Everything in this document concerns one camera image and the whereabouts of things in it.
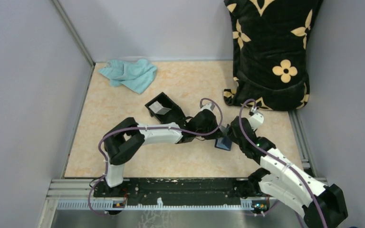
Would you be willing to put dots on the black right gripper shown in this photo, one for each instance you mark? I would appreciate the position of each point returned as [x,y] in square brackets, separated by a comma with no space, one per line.
[231,134]

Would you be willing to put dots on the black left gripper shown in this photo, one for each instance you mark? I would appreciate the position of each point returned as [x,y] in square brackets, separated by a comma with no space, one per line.
[214,135]

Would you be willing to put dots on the blue leather card holder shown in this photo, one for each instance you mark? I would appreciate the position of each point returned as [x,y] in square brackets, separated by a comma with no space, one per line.
[223,142]

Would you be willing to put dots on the black plastic card box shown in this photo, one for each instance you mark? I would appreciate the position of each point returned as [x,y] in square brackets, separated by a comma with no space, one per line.
[174,115]

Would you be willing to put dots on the grey credit card stack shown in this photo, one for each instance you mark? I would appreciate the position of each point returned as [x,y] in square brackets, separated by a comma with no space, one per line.
[157,108]

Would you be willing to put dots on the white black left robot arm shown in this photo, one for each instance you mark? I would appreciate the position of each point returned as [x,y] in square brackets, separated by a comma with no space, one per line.
[121,143]

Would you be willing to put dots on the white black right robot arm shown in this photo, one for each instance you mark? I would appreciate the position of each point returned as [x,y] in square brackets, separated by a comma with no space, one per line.
[320,205]

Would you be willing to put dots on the light blue cloth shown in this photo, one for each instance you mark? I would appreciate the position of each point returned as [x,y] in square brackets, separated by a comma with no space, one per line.
[136,76]

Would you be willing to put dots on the black floral cushion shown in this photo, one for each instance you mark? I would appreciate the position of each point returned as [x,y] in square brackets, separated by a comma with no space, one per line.
[269,52]

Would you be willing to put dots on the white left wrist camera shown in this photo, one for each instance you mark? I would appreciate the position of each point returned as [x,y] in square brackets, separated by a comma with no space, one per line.
[208,106]

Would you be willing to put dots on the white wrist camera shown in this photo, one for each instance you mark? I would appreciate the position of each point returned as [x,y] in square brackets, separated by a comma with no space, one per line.
[208,106]
[256,119]

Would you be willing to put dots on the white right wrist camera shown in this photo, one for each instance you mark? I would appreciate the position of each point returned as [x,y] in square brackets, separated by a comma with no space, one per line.
[256,119]

